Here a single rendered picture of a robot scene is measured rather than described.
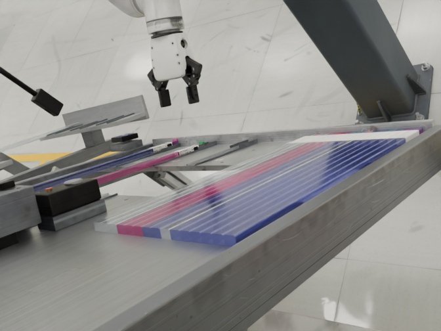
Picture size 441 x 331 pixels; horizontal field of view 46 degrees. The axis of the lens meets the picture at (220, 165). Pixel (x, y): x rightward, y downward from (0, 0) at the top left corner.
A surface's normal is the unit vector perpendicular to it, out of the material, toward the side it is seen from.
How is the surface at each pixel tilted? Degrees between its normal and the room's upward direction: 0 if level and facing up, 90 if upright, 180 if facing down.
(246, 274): 90
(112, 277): 48
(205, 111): 0
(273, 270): 90
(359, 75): 90
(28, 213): 90
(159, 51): 43
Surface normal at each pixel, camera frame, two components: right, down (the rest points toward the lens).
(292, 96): -0.58, -0.47
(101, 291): -0.17, -0.97
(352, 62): -0.25, 0.88
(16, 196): 0.76, -0.01
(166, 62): -0.60, 0.30
